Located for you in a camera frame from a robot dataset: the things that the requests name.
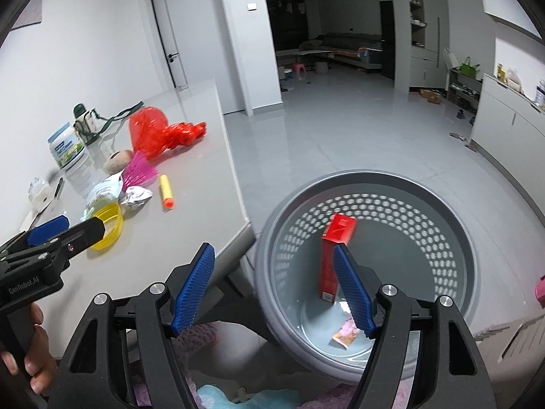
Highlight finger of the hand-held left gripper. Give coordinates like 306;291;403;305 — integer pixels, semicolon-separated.
0;216;70;260
9;217;106;273

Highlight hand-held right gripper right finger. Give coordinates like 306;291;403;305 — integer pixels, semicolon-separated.
333;245;499;409

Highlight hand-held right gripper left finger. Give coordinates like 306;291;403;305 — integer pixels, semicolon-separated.
47;242;216;409

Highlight yellow plastic ring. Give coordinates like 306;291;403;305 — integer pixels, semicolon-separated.
87;201;124;251

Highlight grey perforated bin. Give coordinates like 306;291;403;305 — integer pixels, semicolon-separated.
254;169;477;386

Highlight red cardboard box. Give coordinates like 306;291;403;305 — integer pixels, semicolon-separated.
319;214;357;305

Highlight person's left hand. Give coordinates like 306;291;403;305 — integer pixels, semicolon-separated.
0;302;58;395

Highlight pink orange wrapper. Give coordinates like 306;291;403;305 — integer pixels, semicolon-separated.
331;317;358;349

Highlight clear plastic bag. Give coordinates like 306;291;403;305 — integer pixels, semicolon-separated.
28;178;52;205

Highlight pink knit cloth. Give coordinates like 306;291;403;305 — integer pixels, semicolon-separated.
172;321;218;350

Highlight white teal packet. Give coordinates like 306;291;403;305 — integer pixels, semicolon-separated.
85;175;125;214

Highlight crumpled silver foil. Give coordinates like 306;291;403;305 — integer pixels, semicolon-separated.
120;186;153;211

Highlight pink pleated fan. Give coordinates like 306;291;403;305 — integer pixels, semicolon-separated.
121;152;159;189

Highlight milk powder can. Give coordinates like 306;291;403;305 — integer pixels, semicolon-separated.
47;122;88;169

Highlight yellow foam dart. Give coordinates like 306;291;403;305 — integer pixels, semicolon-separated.
158;174;176;209

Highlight light blue cloth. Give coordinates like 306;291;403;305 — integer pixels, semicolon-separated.
193;385;301;409

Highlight red plastic bag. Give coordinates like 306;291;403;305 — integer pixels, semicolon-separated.
129;107;208;162

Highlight slippers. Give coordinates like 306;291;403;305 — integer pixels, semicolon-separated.
451;132;478;152

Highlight white counter cabinet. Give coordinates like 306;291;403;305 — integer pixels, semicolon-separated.
468;72;545;205

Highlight white door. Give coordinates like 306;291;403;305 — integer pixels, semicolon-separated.
149;0;233;88

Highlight shoe rack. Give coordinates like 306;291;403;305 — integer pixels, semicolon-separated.
447;68;484;116

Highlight white tall shelf cabinet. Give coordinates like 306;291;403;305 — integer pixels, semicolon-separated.
394;0;450;92

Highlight dark sofa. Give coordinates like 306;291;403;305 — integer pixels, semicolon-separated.
298;32;384;71

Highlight green shopping bag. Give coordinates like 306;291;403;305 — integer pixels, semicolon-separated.
461;56;482;78

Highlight dark tall cabinet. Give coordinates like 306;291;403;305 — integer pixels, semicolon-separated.
379;1;396;79

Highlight beige food packet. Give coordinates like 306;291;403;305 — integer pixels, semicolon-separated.
496;64;524;90

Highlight green cable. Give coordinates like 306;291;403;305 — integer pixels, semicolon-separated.
72;101;144;146

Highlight framed wall picture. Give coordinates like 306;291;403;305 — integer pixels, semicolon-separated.
11;0;44;30

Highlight white wall cabinet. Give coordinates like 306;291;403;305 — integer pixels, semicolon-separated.
474;0;545;39

